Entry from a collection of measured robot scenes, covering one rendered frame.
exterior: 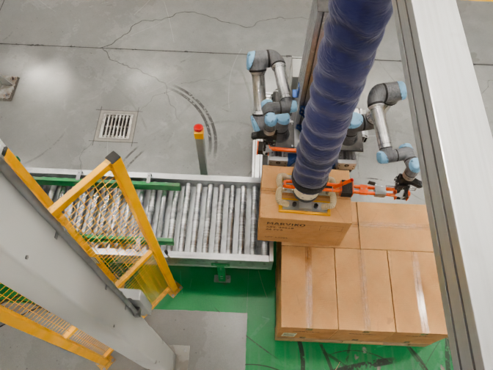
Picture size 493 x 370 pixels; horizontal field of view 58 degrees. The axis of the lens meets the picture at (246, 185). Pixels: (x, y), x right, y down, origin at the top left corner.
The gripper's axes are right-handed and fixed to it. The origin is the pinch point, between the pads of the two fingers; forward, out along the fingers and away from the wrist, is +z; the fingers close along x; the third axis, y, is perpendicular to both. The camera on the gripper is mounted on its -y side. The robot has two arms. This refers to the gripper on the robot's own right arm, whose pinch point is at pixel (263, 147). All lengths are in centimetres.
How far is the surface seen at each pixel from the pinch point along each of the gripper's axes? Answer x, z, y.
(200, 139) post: 21, 29, -47
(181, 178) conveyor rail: 3, 61, -62
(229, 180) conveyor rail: 5, 61, -24
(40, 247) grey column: -128, -149, -56
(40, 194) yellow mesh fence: -71, -51, -110
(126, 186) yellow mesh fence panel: -70, -68, -64
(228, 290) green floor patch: -68, 119, -17
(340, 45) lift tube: -33, -128, 22
